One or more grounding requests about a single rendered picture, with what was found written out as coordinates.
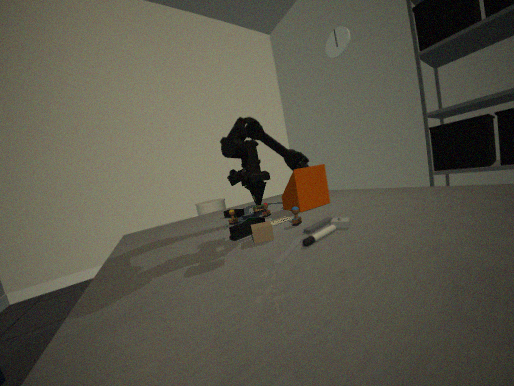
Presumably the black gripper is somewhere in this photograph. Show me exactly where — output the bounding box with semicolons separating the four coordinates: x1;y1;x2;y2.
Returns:
241;157;270;205

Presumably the beige cylinder with black cap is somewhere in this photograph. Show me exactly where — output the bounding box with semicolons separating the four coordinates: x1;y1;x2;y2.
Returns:
303;225;336;247

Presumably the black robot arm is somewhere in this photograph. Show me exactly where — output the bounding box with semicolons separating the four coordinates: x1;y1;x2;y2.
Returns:
220;117;310;186

